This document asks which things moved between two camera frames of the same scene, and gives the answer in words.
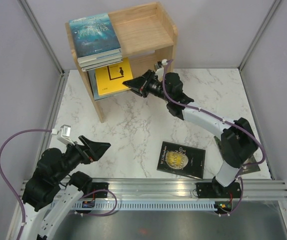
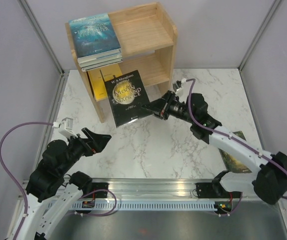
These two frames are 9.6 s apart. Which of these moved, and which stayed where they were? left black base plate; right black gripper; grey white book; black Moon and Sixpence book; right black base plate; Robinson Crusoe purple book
Moved: black Moon and Sixpence book; right black gripper
Stayed: grey white book; right black base plate; left black base plate; Robinson Crusoe purple book
